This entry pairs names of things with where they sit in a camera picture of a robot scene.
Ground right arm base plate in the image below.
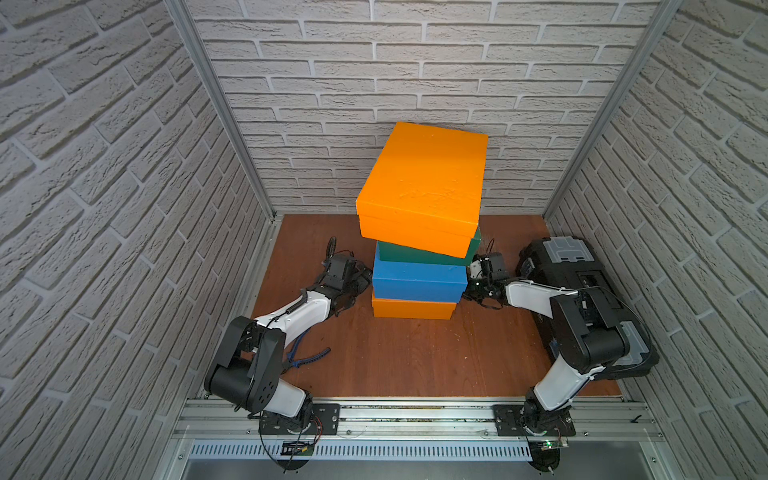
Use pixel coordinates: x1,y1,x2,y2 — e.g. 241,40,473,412
492,403,576,437

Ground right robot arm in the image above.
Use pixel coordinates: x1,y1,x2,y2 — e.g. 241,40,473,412
464,273,630,435

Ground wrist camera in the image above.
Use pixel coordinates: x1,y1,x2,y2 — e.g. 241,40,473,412
468,238,512,284
322,236,357,290

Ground black plastic toolbox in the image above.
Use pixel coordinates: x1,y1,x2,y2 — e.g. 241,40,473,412
516,236,659,380

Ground aluminium front rail frame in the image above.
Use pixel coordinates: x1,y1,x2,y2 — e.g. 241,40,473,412
154,396,682,479

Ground blue shoebox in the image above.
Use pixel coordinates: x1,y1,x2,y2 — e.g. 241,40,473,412
373,242,469,303

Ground orange shoebox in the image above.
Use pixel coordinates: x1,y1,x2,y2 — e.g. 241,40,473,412
356,122,489,258
372,293,457,320

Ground left corner aluminium post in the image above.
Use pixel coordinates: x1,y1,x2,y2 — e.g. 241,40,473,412
166,0,277,222

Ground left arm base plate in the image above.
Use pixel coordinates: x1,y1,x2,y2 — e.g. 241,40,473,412
259,402,341,439

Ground corner aluminium post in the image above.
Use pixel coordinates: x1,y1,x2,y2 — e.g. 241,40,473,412
166,0,277,222
542,0,682,220

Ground green shoebox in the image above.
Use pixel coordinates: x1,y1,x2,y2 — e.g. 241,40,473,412
378,228,482,266

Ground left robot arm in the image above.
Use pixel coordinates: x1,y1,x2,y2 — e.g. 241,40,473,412
204,255,373,429

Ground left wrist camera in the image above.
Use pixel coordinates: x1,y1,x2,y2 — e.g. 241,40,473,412
322,236,357,290

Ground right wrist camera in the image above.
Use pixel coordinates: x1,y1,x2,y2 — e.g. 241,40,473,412
468,238,512,284

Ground blue handled pliers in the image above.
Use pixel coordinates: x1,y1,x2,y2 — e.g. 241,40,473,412
281,329,332,373

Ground right corner aluminium post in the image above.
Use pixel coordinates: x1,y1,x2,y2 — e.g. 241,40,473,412
542,0,682,220

